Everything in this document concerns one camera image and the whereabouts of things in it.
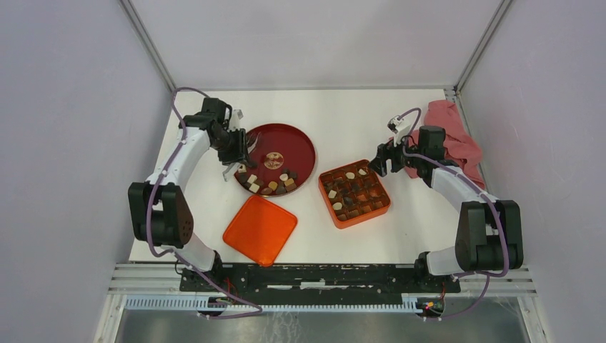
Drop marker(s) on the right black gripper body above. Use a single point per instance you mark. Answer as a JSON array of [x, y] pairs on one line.
[[400, 158]]

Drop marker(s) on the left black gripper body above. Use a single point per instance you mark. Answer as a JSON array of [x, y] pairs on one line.
[[231, 146]]

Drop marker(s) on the metal serving tongs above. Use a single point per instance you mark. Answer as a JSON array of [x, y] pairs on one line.
[[252, 142]]

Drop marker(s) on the orange compartment chocolate box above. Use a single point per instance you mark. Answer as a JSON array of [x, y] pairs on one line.
[[363, 198]]

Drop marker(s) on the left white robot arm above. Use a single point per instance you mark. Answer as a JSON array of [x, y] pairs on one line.
[[160, 215]]

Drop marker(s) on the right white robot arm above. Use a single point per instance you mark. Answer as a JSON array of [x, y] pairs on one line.
[[489, 230]]

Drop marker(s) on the round dark red plate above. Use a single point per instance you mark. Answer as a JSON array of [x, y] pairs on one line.
[[282, 149]]

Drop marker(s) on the pink cloth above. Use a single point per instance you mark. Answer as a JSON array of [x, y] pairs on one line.
[[459, 146]]

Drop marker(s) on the orange box lid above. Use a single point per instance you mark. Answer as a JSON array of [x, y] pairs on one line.
[[259, 230]]

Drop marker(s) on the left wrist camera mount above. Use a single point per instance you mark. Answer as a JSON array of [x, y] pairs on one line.
[[234, 120]]

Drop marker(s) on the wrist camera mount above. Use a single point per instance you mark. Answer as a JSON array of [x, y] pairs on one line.
[[234, 120], [400, 129]]

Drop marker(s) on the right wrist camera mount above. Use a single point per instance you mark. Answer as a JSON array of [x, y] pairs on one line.
[[400, 129]]

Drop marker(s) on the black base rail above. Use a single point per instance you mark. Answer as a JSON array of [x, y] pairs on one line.
[[319, 284]]

